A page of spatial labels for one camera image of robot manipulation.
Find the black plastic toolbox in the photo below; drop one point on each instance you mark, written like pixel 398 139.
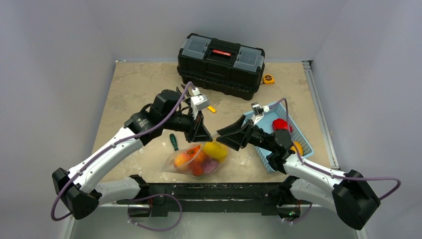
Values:
pixel 230 68

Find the green handled screwdriver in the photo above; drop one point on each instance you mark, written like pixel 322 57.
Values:
pixel 173 141

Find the yellow mango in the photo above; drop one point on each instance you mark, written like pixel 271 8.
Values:
pixel 216 150

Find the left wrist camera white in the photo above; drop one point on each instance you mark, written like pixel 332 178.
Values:
pixel 198 102

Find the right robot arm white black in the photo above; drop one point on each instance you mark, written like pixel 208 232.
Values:
pixel 347 194

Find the yellow orange lemon fruit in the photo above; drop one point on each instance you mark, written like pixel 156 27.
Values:
pixel 297 148

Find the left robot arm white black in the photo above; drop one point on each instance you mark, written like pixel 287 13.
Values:
pixel 79 189

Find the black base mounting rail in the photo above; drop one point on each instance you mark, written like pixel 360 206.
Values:
pixel 267 199

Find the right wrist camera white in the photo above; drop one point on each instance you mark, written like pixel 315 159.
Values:
pixel 258 112

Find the red bell pepper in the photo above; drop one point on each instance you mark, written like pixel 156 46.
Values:
pixel 281 124

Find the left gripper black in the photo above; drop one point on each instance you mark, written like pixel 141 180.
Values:
pixel 197 131

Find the red tomato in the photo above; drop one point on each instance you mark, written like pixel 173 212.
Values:
pixel 196 169

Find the small yellow screwdriver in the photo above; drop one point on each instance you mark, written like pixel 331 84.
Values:
pixel 212 109

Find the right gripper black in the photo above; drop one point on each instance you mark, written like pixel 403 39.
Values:
pixel 247 132

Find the black pliers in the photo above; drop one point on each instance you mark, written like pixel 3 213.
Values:
pixel 180 89

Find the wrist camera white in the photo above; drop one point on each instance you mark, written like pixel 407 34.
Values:
pixel 198 102
pixel 258 112

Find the yellow tape measure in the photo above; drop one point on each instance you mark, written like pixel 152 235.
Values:
pixel 268 79

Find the clear zip top bag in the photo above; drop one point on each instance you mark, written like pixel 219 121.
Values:
pixel 168 164

